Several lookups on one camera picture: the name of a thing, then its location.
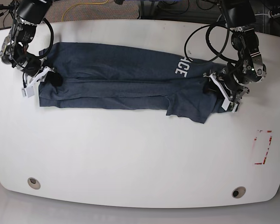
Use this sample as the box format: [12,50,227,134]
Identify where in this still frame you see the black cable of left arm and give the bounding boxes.
[183,0,238,68]

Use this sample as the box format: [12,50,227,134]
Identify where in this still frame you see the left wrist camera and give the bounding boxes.
[221,99,238,113]

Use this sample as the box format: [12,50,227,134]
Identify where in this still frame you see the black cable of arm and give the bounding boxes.
[25,17,55,61]
[183,0,238,68]

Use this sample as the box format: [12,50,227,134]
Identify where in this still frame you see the red tape rectangle marking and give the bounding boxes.
[252,130,273,166]

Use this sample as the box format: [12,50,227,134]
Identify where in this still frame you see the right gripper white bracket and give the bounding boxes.
[22,66,63,88]

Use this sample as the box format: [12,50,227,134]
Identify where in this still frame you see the table cable grommet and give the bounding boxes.
[232,187,246,199]
[28,177,41,190]

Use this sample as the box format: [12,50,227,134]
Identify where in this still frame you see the dark blue T-shirt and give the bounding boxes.
[39,42,224,123]

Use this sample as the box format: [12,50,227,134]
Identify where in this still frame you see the left table cable grommet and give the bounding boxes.
[28,177,41,190]

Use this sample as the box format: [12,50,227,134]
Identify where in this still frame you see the yellow cable on floor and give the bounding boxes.
[62,0,109,22]

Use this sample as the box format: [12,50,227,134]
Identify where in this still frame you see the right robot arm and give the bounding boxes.
[0,0,63,98]

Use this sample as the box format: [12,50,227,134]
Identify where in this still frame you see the white power strip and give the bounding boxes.
[268,6,280,18]

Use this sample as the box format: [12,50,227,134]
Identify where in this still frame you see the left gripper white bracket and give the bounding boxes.
[203,71,250,108]

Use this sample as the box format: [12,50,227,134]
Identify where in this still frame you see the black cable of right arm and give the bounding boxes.
[25,17,55,61]

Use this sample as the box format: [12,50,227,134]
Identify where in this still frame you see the right table cable grommet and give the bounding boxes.
[232,187,246,199]

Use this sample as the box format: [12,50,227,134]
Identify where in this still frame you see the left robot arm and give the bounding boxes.
[204,0,266,112]

